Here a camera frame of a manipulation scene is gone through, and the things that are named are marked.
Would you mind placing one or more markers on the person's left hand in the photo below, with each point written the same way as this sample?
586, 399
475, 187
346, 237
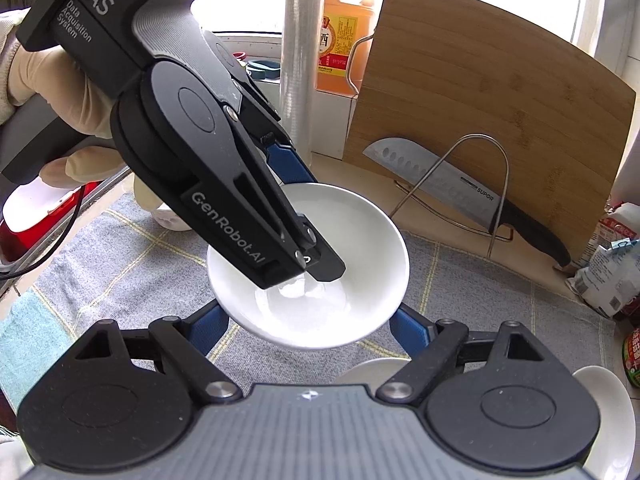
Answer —
45, 80

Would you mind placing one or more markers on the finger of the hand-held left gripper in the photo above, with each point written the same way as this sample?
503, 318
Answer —
290, 165
235, 240

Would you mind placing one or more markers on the red plastic basin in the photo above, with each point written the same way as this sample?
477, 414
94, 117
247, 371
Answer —
15, 245

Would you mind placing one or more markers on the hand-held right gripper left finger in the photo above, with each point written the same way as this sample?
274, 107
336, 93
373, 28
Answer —
210, 325

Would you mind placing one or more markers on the person's left forearm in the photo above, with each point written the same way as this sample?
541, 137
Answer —
10, 35

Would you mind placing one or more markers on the white blue printed bag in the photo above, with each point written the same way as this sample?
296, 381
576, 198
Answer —
600, 285

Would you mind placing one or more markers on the blue grey checked towel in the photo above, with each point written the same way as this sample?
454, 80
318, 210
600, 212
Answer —
125, 270

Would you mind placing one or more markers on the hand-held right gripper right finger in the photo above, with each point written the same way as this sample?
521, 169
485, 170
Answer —
407, 327

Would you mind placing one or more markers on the white floral bowl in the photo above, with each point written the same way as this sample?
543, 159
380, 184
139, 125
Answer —
360, 260
375, 372
160, 215

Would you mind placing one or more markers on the tall plastic wrap roll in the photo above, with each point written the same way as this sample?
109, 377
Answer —
300, 60

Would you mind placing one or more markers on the white strainer basket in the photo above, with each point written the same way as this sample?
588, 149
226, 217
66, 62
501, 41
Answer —
30, 205

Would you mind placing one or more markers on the orange cooking oil jug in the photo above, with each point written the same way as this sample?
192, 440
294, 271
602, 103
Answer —
340, 35

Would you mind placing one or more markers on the white floral plate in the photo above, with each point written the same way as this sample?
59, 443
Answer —
600, 410

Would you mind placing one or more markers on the green lidded sauce jar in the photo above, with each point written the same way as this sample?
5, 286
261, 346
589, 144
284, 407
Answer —
632, 360

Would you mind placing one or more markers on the white red printed bag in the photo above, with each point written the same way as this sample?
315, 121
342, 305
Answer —
620, 225

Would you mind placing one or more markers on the bamboo cutting board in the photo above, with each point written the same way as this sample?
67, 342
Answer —
475, 60

